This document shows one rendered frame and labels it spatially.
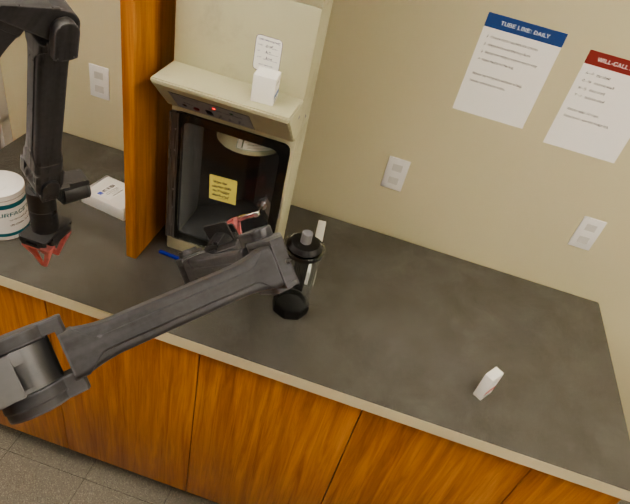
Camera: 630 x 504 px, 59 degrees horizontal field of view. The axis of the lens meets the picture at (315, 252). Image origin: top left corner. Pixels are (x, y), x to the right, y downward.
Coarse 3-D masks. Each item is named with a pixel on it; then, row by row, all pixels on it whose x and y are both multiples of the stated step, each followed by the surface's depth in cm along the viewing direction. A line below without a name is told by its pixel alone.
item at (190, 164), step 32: (192, 128) 136; (224, 128) 134; (192, 160) 142; (224, 160) 140; (256, 160) 137; (288, 160) 135; (192, 192) 148; (256, 192) 143; (192, 224) 155; (256, 224) 149
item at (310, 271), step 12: (288, 252) 138; (324, 252) 140; (300, 264) 139; (312, 264) 140; (300, 276) 141; (312, 276) 143; (300, 288) 144; (276, 300) 151; (288, 300) 147; (300, 300) 147
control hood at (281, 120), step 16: (176, 64) 126; (160, 80) 119; (176, 80) 120; (192, 80) 122; (208, 80) 123; (224, 80) 125; (192, 96) 121; (208, 96) 118; (224, 96) 119; (240, 96) 120; (288, 96) 125; (240, 112) 121; (256, 112) 118; (272, 112) 118; (288, 112) 119; (256, 128) 129; (272, 128) 124; (288, 128) 121
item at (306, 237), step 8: (304, 232) 138; (312, 232) 138; (288, 240) 140; (296, 240) 139; (304, 240) 138; (312, 240) 141; (296, 248) 137; (304, 248) 138; (312, 248) 138; (320, 248) 140; (304, 256) 137; (312, 256) 138
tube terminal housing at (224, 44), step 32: (192, 0) 119; (224, 0) 117; (256, 0) 115; (288, 0) 114; (192, 32) 123; (224, 32) 121; (256, 32) 119; (288, 32) 118; (320, 32) 119; (192, 64) 128; (224, 64) 126; (288, 64) 122; (288, 192) 146
